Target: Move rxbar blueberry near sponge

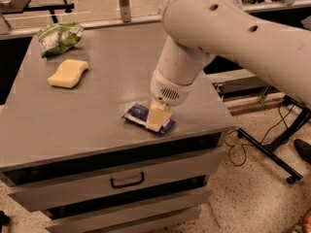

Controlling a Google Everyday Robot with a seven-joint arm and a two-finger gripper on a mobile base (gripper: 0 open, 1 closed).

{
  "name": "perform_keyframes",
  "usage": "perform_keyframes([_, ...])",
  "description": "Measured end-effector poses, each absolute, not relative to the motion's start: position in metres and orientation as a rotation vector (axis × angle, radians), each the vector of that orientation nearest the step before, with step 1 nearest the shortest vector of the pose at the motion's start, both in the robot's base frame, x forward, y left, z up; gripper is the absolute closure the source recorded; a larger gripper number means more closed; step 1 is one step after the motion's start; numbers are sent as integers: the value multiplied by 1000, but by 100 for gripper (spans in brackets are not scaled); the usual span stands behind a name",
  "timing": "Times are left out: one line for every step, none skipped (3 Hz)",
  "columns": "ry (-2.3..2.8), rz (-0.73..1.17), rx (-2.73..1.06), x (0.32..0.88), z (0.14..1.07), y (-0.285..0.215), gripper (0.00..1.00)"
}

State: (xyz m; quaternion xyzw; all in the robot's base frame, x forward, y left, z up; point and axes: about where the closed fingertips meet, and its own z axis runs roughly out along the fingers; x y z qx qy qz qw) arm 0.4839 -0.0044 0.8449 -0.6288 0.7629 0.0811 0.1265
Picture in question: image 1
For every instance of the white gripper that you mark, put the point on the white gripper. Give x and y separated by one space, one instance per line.
169 88

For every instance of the metal rail post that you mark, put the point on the metal rail post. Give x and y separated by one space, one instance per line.
125 10

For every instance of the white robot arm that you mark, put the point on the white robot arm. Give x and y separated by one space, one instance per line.
199 30

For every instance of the black shoe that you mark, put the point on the black shoe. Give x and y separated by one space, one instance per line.
303 149

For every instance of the blue rxbar blueberry wrapper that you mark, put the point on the blue rxbar blueberry wrapper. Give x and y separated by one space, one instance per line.
138 114

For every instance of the black drawer handle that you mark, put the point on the black drawer handle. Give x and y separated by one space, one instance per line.
128 181

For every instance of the black wheeled stand base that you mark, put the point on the black wheeled stand base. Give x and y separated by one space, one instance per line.
268 150

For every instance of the grey drawer cabinet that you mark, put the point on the grey drawer cabinet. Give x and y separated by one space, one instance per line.
59 147

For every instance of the yellow sponge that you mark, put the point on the yellow sponge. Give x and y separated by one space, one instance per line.
68 73

